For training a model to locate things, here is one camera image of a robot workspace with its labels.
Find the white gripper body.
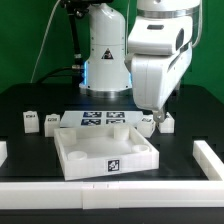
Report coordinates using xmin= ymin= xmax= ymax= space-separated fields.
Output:
xmin=131 ymin=44 xmax=192 ymax=111

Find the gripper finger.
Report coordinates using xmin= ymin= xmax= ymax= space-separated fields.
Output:
xmin=153 ymin=109 xmax=165 ymax=122

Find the white square tabletop tray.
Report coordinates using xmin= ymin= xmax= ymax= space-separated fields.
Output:
xmin=54 ymin=123 xmax=159 ymax=181

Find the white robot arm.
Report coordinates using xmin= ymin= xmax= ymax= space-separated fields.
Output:
xmin=80 ymin=0 xmax=202 ymax=122

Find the white left fence stub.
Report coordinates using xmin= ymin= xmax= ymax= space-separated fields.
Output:
xmin=0 ymin=141 xmax=8 ymax=167

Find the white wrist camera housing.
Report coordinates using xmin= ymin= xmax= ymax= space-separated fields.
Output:
xmin=128 ymin=16 xmax=193 ymax=56

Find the black cable bundle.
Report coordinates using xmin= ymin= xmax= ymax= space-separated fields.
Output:
xmin=35 ymin=3 xmax=88 ymax=84

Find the white front fence wall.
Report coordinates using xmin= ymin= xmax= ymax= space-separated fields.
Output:
xmin=0 ymin=181 xmax=224 ymax=209

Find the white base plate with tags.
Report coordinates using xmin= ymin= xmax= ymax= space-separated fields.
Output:
xmin=60 ymin=111 xmax=143 ymax=127

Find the white cable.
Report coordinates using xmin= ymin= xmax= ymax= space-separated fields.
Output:
xmin=30 ymin=0 xmax=63 ymax=84

